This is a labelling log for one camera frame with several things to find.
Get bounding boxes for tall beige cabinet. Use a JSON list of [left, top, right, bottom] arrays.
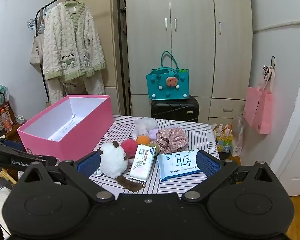
[[57, 0, 127, 115]]

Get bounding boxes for white plush toy brown tail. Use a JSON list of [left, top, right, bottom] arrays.
[[97, 141, 147, 193]]

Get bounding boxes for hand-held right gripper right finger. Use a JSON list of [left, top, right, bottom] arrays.
[[181, 150, 280, 203]]

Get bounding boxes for teal tote bag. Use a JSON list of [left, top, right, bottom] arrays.
[[146, 51, 189, 100]]

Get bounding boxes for fluffy white green robe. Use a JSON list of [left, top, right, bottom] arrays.
[[42, 1, 107, 104]]

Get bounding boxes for red pompom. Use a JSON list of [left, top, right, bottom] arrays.
[[121, 139, 138, 158]]

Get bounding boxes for pink gift bag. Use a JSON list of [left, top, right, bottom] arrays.
[[244, 66, 275, 134]]

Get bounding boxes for clear plastic bag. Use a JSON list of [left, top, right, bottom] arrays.
[[231, 112, 245, 157]]

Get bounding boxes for orange drink bottle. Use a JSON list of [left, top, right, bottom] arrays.
[[0, 107, 13, 132]]

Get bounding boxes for beige canvas tote bag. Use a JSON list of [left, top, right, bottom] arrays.
[[29, 9, 45, 67]]

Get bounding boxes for wooden nightstand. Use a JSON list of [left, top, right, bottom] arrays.
[[0, 122, 24, 180]]

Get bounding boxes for white door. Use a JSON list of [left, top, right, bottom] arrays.
[[275, 0, 300, 197]]

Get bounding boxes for pink floral cloth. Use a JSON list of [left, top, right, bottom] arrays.
[[156, 127, 189, 154]]

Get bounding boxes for light wood wardrobe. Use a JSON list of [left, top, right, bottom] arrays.
[[125, 0, 253, 124]]

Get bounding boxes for white mesh bath pouf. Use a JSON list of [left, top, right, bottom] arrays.
[[134, 117, 157, 137]]

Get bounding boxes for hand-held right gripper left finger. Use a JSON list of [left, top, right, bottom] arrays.
[[16, 151, 115, 204]]

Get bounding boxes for white tissue packet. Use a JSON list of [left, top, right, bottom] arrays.
[[129, 144, 157, 180]]

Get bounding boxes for blue wet wipes packet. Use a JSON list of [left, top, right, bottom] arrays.
[[156, 149, 202, 182]]

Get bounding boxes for hanging hair ties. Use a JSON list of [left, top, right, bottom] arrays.
[[262, 56, 276, 80]]

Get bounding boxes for black suitcase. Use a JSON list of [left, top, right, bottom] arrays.
[[150, 95, 200, 123]]

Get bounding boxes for small colourful gift bag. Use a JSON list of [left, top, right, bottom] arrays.
[[212, 124, 233, 153]]

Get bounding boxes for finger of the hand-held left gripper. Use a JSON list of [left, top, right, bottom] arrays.
[[0, 148, 57, 167], [0, 139, 27, 153]]

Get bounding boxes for brown checked basket bag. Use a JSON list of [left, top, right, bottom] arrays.
[[0, 92, 12, 128]]

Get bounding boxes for pink cardboard box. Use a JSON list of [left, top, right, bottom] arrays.
[[17, 94, 113, 162]]

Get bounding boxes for metal clothes hangers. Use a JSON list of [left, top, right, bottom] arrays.
[[27, 15, 44, 32]]

